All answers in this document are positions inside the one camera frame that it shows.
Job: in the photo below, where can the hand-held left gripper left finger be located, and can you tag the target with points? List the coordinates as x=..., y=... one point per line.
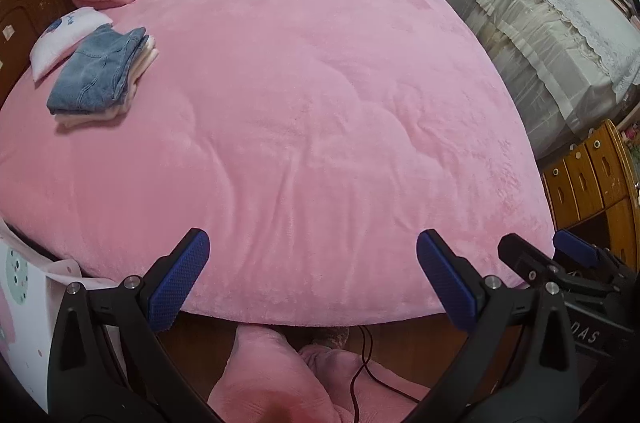
x=180, y=278

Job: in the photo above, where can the folded cream clothes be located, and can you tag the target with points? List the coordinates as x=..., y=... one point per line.
x=147, y=55

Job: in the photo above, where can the pink plush blanket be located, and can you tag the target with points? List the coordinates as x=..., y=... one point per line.
x=300, y=103

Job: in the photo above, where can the white printed cloth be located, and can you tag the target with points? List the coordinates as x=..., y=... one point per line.
x=25, y=303

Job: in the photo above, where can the small white printed pillow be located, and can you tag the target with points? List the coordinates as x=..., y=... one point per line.
x=55, y=38

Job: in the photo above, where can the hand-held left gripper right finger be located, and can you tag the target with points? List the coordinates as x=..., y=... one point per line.
x=447, y=283

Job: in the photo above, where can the cream lace-covered furniture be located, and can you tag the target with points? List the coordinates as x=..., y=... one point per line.
x=540, y=33

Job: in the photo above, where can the person's pink trousers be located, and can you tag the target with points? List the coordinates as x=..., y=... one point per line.
x=270, y=378

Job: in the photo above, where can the wooden headboard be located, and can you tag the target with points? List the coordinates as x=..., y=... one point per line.
x=20, y=18

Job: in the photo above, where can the blue denim jacket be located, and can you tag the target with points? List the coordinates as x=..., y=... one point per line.
x=95, y=68

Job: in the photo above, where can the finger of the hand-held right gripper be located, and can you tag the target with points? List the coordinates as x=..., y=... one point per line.
x=525, y=258
x=575, y=245

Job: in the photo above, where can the wooden drawer cabinet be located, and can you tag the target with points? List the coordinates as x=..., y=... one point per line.
x=590, y=183

